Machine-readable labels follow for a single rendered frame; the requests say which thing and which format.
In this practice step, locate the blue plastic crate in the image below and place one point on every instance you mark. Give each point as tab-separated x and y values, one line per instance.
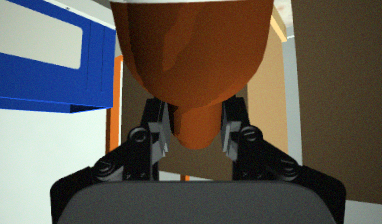
50	54

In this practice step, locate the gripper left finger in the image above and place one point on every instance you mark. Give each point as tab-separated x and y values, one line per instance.
137	158

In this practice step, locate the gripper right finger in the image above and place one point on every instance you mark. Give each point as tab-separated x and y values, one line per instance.
257	159

